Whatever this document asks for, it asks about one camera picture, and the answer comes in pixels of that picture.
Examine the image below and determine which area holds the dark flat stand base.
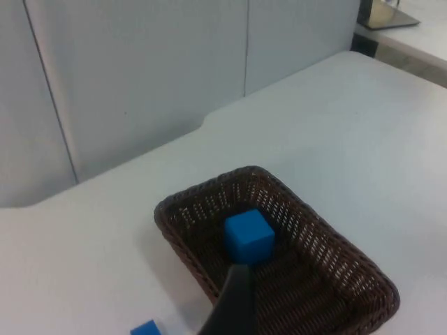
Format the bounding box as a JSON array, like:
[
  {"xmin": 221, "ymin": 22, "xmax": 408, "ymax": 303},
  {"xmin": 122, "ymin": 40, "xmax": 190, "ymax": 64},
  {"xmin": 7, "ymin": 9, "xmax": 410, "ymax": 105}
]
[{"xmin": 358, "ymin": 0, "xmax": 422, "ymax": 31}]

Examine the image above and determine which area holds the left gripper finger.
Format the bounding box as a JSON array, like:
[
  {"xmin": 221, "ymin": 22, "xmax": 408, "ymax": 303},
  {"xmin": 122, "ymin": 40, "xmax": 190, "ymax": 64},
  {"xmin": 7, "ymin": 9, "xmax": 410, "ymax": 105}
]
[{"xmin": 197, "ymin": 264, "xmax": 258, "ymax": 335}]

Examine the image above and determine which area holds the dark brown wicker basket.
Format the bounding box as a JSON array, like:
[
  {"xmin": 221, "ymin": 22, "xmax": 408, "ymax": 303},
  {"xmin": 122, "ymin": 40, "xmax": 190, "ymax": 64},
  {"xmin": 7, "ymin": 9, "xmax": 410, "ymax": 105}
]
[{"xmin": 153, "ymin": 165, "xmax": 401, "ymax": 335}]

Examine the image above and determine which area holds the neighbouring white table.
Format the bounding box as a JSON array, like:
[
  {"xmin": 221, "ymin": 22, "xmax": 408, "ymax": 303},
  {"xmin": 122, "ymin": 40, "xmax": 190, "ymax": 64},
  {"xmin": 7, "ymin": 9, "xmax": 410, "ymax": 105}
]
[{"xmin": 351, "ymin": 19, "xmax": 447, "ymax": 89}]

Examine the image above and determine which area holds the small blue cube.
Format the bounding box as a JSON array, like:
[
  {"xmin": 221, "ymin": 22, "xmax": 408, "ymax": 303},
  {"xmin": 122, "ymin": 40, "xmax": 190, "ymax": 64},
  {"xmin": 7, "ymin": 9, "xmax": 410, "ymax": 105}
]
[{"xmin": 129, "ymin": 318, "xmax": 166, "ymax": 335}]

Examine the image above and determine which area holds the large blue cube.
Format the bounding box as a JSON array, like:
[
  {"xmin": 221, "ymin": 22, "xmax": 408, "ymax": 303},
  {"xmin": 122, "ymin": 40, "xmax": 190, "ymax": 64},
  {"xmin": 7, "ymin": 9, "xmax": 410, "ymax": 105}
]
[{"xmin": 223, "ymin": 209, "xmax": 276, "ymax": 265}]

